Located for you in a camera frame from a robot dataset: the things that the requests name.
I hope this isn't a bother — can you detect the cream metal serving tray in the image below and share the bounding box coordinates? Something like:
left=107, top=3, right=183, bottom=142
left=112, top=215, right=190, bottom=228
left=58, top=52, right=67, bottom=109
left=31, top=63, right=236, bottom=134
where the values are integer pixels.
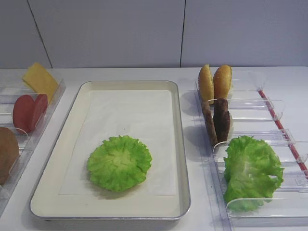
left=30, top=80, right=191, bottom=220

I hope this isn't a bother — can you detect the right clear acrylic rack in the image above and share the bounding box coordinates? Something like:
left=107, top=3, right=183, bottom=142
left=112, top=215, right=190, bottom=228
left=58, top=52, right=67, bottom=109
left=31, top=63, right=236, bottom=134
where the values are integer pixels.
left=194, top=71, right=308, bottom=231

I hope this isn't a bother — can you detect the burger bun half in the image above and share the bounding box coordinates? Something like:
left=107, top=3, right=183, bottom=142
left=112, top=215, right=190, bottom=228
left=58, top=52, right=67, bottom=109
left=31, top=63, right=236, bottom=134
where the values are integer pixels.
left=198, top=64, right=214, bottom=105
left=213, top=64, right=232, bottom=99

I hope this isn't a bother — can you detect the green lettuce leaf on tray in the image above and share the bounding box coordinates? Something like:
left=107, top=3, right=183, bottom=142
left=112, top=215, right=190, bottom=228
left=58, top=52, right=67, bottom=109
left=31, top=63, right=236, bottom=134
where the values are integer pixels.
left=87, top=135, right=152, bottom=192

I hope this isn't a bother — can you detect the right burger bun half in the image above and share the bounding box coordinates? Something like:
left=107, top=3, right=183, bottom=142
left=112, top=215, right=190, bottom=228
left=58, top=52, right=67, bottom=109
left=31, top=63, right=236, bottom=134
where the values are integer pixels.
left=213, top=64, right=232, bottom=99

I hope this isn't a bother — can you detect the left brown meat patty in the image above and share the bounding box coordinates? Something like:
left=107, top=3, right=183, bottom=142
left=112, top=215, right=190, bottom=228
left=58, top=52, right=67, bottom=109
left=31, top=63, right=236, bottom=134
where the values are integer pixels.
left=202, top=101, right=218, bottom=147

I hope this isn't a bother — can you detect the brown bread slice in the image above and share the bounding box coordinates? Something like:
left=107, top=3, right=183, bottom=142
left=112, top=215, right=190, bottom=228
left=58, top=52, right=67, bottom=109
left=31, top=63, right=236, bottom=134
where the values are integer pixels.
left=0, top=127, right=19, bottom=185

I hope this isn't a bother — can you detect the right dark meat patty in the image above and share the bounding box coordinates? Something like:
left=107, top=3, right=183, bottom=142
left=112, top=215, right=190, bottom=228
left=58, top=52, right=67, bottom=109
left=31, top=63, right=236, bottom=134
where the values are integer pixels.
left=213, top=98, right=231, bottom=142

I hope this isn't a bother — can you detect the clear acrylic rack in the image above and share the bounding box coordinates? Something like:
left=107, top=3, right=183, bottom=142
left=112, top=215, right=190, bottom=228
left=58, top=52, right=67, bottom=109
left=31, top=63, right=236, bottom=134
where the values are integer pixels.
left=194, top=71, right=308, bottom=231
left=0, top=69, right=65, bottom=205

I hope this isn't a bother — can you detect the yellow cheese slice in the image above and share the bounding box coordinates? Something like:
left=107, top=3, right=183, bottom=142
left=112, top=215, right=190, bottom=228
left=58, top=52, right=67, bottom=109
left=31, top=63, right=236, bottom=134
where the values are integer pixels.
left=22, top=62, right=59, bottom=104

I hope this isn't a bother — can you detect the white paper tray liner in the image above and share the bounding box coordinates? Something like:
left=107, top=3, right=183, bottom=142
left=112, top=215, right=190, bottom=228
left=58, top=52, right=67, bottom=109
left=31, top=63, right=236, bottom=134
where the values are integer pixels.
left=60, top=90, right=176, bottom=195

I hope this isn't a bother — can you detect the left clear acrylic rack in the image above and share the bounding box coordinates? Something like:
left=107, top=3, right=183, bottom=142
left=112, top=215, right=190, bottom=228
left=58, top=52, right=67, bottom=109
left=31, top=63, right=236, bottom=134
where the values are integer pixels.
left=0, top=69, right=65, bottom=205

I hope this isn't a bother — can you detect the left burger bun half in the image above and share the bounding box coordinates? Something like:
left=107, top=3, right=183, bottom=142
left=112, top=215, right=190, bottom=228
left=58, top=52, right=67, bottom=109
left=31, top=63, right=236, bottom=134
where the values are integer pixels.
left=198, top=64, right=214, bottom=105

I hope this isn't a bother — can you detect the red tomato slice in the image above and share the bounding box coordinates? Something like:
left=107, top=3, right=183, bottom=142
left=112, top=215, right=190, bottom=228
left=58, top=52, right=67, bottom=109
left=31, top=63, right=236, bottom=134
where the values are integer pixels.
left=29, top=94, right=48, bottom=131
left=13, top=95, right=34, bottom=133

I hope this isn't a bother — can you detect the green lettuce leaf in rack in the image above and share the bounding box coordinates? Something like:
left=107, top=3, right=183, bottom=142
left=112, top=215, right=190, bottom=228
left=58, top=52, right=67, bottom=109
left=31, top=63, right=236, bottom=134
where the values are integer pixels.
left=224, top=136, right=284, bottom=212

